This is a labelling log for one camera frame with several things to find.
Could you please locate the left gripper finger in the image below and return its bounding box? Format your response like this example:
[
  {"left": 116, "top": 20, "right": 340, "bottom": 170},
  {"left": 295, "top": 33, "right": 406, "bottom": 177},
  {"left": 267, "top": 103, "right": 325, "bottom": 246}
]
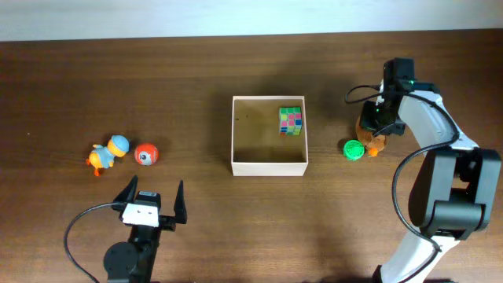
[
  {"left": 174, "top": 180, "right": 188, "bottom": 224},
  {"left": 114, "top": 175, "right": 138, "bottom": 203}
]

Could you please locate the brown plush animal toy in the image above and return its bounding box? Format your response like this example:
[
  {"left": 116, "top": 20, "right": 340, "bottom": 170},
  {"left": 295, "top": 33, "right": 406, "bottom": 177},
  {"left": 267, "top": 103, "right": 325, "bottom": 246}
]
[{"left": 355, "top": 117, "right": 387, "bottom": 157}]

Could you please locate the multicolour puzzle cube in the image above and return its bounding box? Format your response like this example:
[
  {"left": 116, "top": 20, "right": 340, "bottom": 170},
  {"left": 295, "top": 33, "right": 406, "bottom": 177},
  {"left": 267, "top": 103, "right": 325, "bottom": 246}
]
[{"left": 279, "top": 107, "right": 303, "bottom": 136}]

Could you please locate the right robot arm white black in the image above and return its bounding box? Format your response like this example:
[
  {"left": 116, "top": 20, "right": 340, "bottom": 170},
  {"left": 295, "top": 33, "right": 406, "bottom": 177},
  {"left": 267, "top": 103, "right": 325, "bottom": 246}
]
[{"left": 358, "top": 57, "right": 501, "bottom": 282}]

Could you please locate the green round disc toy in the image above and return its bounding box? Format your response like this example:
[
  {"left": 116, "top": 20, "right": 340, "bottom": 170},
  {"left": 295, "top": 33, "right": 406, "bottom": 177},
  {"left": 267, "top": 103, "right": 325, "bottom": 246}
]
[{"left": 343, "top": 140, "right": 365, "bottom": 161}]

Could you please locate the orange and grey ball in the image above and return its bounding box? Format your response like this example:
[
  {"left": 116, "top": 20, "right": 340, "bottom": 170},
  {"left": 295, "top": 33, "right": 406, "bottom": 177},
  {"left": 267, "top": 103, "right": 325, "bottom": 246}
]
[{"left": 134, "top": 143, "right": 159, "bottom": 166}]

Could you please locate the orange and blue duck toy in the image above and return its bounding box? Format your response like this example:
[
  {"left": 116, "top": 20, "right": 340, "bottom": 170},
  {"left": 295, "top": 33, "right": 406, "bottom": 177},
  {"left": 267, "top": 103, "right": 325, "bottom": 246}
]
[{"left": 86, "top": 135, "right": 130, "bottom": 177}]

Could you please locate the pink open cardboard box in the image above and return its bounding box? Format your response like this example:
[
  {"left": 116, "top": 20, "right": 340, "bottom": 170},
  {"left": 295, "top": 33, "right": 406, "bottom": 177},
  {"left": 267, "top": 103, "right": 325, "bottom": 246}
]
[{"left": 230, "top": 96, "right": 309, "bottom": 177}]

